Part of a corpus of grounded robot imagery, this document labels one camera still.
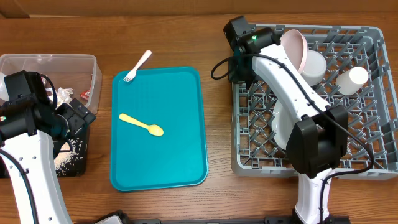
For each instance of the grey bowl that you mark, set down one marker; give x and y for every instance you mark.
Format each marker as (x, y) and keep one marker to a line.
(315, 68)

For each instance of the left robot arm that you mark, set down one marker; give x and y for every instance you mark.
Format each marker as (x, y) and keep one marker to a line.
(33, 130)

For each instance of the clear plastic bin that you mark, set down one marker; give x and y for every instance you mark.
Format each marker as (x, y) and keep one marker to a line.
(77, 71)

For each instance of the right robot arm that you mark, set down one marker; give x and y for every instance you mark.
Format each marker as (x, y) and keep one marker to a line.
(317, 139)

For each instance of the teal plastic tray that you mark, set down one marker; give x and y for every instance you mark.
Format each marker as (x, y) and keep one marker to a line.
(172, 99)

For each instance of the grey round plate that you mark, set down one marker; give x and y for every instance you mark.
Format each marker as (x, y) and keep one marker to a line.
(282, 125)

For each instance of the grey dishwasher rack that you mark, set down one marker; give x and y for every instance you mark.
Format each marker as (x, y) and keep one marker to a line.
(372, 109)

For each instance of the white plastic fork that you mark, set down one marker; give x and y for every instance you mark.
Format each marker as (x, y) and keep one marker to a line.
(132, 74)

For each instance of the yellow plastic spoon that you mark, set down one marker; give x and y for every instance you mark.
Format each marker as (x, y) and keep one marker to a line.
(153, 129)

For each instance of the pink round plate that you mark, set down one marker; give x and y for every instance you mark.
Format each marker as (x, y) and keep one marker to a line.
(296, 48)

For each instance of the white rice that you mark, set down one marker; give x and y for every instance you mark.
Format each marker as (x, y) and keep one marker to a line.
(66, 157)

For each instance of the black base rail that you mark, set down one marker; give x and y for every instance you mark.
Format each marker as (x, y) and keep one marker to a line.
(266, 220)

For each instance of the white napkin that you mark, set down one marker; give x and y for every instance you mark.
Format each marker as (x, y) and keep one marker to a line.
(64, 95)

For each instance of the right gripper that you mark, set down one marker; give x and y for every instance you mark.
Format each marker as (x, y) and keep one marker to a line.
(234, 75)

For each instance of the white plastic cup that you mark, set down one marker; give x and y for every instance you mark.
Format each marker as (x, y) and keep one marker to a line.
(352, 80)

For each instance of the red sauce packet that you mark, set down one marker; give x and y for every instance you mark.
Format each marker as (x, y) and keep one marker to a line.
(85, 95)

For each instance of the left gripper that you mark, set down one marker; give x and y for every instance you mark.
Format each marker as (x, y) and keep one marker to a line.
(79, 117)

